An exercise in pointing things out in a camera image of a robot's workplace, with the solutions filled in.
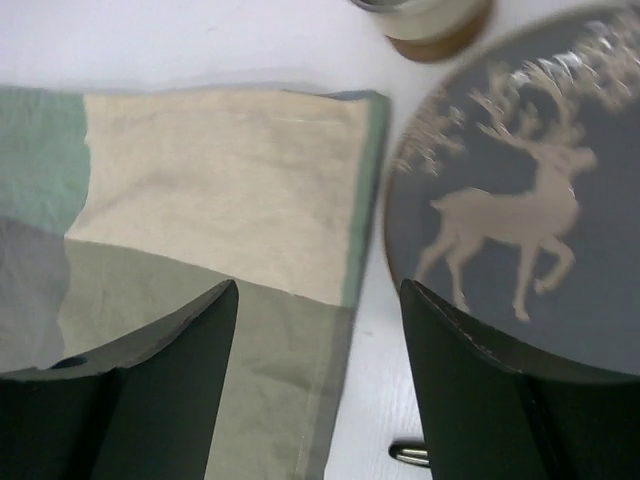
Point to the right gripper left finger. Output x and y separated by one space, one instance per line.
141 407

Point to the grey reindeer plate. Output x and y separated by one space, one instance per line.
514 192

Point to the metal cup with cork base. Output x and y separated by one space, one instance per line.
427 31

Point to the black table knife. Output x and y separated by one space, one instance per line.
411 452

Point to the green beige cloth placemat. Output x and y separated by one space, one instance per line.
117 210

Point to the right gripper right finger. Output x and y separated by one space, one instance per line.
494 407

